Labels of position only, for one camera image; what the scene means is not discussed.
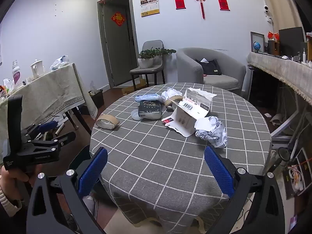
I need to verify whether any grey picture frame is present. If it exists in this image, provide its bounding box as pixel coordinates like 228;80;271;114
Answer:
250;31;265;53

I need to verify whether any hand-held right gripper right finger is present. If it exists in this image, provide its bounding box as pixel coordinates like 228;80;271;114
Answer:
204;146;285;234

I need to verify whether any dark wooden table leg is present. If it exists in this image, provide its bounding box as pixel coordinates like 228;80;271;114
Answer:
77;107;93;136

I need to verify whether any person's left hand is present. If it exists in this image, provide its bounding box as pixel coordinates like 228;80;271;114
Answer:
0;164;39;201

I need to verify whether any potted plant white pot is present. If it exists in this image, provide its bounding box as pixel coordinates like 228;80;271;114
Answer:
138;49;155;69

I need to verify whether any grey door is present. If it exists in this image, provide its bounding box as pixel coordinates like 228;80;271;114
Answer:
97;0;139;88

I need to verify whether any white desk frame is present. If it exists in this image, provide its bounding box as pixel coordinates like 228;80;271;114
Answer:
270;107;312;147

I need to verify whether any metal flask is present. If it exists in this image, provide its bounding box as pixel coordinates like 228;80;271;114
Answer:
268;147;290;173

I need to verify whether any black bag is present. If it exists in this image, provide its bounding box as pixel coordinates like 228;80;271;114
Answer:
195;59;222;76

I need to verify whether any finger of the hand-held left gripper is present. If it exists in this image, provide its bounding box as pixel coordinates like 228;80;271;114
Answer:
29;131;77;150
21;121;59;140

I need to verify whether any beige curtain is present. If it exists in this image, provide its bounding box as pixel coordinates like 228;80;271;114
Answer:
258;0;304;30

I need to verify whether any person's left forearm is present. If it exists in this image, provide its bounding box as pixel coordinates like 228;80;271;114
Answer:
0;185;23;217

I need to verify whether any wall calendar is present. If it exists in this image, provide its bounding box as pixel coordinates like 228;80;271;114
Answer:
140;0;160;17

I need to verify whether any blue face mask pack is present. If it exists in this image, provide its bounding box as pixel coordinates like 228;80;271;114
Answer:
135;93;165;103

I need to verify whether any black monitor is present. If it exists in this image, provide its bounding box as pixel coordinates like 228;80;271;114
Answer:
278;27;305;56

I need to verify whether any black tissue pack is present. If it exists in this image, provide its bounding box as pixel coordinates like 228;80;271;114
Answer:
138;101;163;120

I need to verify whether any white plastic bag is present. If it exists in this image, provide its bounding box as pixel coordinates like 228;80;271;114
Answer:
50;55;70;71

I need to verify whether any large white paper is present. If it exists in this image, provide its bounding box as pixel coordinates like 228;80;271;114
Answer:
194;116;228;149

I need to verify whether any grey checkered tablecloth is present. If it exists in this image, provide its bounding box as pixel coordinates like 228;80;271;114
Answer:
89;82;272;234

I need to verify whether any torn white cardboard box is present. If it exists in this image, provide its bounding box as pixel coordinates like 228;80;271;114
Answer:
169;88;217;137

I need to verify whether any beige fringed sideboard cloth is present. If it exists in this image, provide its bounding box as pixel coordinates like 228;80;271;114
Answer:
247;52;312;103

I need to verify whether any white teapot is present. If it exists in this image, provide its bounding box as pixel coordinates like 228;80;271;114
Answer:
30;59;45;79

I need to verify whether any small black floor bin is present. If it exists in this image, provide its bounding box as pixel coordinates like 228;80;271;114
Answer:
88;80;105;109

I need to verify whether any red diamond door decoration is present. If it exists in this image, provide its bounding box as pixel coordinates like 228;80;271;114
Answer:
111;12;126;26

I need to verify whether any potted green plant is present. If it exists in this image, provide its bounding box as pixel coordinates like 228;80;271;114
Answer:
152;48;176;65

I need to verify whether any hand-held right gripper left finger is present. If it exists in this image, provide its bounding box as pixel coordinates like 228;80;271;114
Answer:
26;147;109;234

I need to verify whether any beige patterned tablecloth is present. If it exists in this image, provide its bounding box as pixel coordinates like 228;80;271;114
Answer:
0;63;98;161

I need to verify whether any clear plastic bottle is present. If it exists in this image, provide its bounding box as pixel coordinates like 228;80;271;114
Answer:
12;60;21;86

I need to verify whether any box with cables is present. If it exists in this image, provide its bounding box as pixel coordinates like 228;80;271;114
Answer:
283;149;312;198

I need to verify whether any white security camera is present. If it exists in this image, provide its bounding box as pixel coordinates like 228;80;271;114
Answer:
263;5;273;25

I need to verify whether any grey dining chair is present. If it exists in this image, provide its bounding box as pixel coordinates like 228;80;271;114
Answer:
130;40;166;90

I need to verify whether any grey armchair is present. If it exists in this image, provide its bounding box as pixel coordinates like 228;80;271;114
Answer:
176;47;246;95

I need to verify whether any brown tape roll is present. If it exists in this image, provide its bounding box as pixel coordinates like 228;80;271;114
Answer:
95;114;120;130
164;96;183;109

